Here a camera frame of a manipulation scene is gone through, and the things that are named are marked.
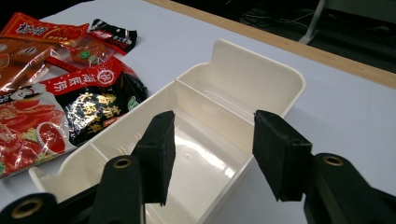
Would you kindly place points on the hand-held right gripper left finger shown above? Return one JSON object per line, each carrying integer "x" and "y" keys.
{"x": 158, "y": 155}

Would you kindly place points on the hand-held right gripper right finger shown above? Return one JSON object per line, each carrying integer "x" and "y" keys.
{"x": 280, "y": 155}

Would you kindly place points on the black red tomato soup packet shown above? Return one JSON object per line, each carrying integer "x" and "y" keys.
{"x": 93, "y": 105}

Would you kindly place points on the cream plastic divided box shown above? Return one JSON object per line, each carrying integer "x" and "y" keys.
{"x": 218, "y": 93}

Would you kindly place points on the red orange seasoning packet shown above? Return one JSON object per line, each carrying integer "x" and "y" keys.
{"x": 25, "y": 59}

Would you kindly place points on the small clear red-edged packet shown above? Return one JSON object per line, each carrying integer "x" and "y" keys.
{"x": 90, "y": 51}

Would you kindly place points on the small black packet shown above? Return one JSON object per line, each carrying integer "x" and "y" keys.
{"x": 115, "y": 34}

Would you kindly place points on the white metal stand leg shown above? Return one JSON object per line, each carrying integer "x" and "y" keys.
{"x": 312, "y": 28}

